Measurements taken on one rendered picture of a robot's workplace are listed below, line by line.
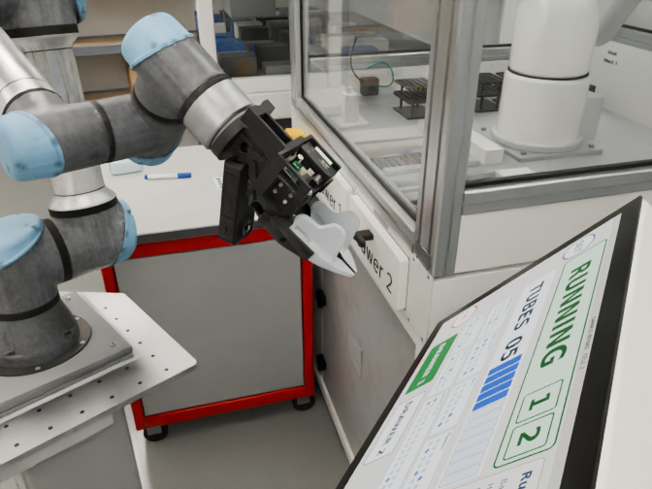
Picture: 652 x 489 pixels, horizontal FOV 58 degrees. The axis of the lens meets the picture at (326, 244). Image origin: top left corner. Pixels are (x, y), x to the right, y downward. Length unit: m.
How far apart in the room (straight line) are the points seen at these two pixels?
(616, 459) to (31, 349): 0.93
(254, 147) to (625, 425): 0.45
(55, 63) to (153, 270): 0.71
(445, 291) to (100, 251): 0.60
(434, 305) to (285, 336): 0.87
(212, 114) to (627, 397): 0.47
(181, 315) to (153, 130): 1.01
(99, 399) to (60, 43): 0.58
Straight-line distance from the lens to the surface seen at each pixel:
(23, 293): 1.08
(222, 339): 1.76
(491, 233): 0.97
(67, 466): 1.25
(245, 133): 0.66
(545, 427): 0.42
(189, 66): 0.67
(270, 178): 0.63
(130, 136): 0.73
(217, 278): 1.64
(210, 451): 1.96
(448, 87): 0.85
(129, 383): 1.08
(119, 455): 1.30
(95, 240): 1.09
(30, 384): 1.09
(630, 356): 0.45
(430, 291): 0.98
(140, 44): 0.70
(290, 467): 1.90
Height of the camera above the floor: 1.45
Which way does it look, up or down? 29 degrees down
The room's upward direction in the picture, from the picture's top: straight up
